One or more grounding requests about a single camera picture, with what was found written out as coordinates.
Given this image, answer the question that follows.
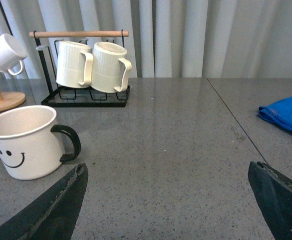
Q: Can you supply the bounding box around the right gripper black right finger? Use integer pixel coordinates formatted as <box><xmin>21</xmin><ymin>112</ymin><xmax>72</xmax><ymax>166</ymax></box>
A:
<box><xmin>248</xmin><ymin>161</ymin><xmax>292</xmax><ymax>240</ymax></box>

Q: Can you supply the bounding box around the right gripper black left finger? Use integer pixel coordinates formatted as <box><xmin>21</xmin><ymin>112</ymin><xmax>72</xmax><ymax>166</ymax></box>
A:
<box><xmin>0</xmin><ymin>163</ymin><xmax>88</xmax><ymax>240</ymax></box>

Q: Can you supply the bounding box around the white smiley face mug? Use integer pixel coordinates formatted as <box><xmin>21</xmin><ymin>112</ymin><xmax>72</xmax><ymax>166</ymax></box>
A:
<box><xmin>0</xmin><ymin>105</ymin><xmax>81</xmax><ymax>180</ymax></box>

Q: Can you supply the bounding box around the blue cloth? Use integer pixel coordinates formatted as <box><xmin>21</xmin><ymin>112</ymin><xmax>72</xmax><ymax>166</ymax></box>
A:
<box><xmin>259</xmin><ymin>96</ymin><xmax>292</xmax><ymax>132</ymax></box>

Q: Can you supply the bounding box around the cream ribbed mug right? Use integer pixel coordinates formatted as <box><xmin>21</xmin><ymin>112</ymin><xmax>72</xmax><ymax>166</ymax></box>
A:
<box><xmin>90</xmin><ymin>41</ymin><xmax>132</xmax><ymax>93</ymax></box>

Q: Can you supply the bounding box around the cream ribbed mug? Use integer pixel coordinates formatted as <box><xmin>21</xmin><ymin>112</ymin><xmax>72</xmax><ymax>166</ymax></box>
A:
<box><xmin>90</xmin><ymin>41</ymin><xmax>132</xmax><ymax>93</ymax></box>
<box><xmin>56</xmin><ymin>40</ymin><xmax>93</xmax><ymax>89</ymax></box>

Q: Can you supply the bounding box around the cream ribbed mug left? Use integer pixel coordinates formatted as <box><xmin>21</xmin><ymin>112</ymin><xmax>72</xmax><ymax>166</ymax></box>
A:
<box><xmin>56</xmin><ymin>40</ymin><xmax>93</xmax><ymax>89</ymax></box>

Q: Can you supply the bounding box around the grey pleated curtain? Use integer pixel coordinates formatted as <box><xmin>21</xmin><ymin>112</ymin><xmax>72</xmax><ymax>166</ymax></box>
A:
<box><xmin>0</xmin><ymin>0</ymin><xmax>292</xmax><ymax>79</ymax></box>

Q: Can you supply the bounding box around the white hanging mug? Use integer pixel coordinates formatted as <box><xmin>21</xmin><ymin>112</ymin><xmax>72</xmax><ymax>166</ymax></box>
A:
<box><xmin>0</xmin><ymin>33</ymin><xmax>27</xmax><ymax>76</ymax></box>

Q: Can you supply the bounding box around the black wire mug rack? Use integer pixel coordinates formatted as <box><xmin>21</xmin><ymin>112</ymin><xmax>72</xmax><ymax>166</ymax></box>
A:
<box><xmin>29</xmin><ymin>30</ymin><xmax>130</xmax><ymax>108</ymax></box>

